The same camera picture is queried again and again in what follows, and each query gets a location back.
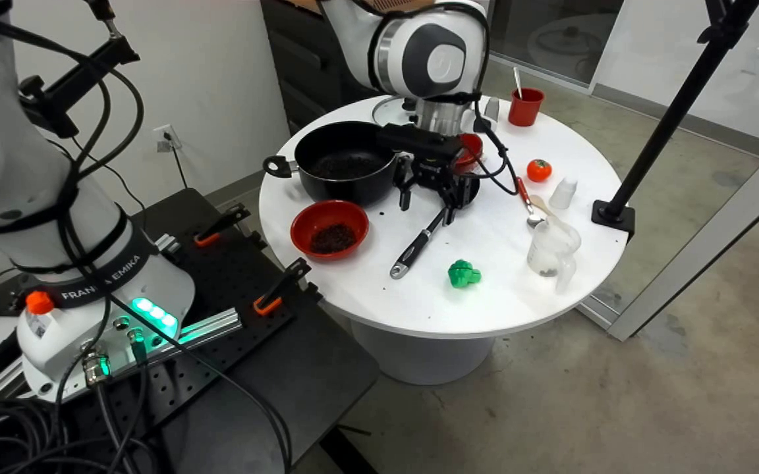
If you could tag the black cooking pot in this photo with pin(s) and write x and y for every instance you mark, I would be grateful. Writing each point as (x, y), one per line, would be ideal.
(344, 167)

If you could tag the black orange clamp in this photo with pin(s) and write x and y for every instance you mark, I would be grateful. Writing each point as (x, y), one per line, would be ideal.
(222, 227)
(286, 282)

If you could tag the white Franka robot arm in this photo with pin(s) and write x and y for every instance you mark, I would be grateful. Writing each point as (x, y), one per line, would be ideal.
(422, 53)

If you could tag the black cabinet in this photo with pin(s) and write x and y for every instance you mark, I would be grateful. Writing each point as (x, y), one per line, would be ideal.
(310, 70)

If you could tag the red bowl with dark beans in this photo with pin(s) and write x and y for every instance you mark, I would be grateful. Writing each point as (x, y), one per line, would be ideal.
(310, 229)

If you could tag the glass partition metal frame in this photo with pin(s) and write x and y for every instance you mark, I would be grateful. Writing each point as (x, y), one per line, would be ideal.
(705, 252)

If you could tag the empty red bowl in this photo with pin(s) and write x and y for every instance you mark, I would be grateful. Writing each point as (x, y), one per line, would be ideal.
(471, 149)

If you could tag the green toy vegetable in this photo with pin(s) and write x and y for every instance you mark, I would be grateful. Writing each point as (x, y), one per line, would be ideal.
(463, 274)

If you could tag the white shaker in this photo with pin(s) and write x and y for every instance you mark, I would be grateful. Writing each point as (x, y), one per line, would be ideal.
(563, 196)

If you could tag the black perforated breadboard table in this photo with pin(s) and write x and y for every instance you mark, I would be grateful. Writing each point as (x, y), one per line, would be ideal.
(310, 378)

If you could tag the white stick in cup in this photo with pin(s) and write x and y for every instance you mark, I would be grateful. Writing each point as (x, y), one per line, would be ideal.
(518, 81)

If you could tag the aluminium rail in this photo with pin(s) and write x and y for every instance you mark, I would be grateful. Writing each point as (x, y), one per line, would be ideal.
(211, 323)

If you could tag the red cup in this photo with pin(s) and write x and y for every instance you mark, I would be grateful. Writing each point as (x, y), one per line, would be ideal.
(526, 108)

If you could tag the white table pedestal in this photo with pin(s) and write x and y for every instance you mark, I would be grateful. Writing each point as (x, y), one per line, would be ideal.
(422, 358)

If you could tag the orange toy tomato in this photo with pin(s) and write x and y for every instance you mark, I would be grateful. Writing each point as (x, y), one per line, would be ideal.
(539, 173)

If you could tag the white wall outlet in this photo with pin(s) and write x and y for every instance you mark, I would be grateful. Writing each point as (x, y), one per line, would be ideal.
(164, 136)

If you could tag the black tripod pole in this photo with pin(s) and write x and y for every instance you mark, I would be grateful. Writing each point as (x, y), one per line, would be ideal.
(659, 133)

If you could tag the grey shaker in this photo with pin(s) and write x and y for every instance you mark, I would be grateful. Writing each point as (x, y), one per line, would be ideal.
(494, 108)

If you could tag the white device with orange cap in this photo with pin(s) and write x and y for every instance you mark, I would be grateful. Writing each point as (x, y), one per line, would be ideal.
(37, 303)

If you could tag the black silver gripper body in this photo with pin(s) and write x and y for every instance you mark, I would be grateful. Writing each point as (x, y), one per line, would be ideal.
(437, 173)

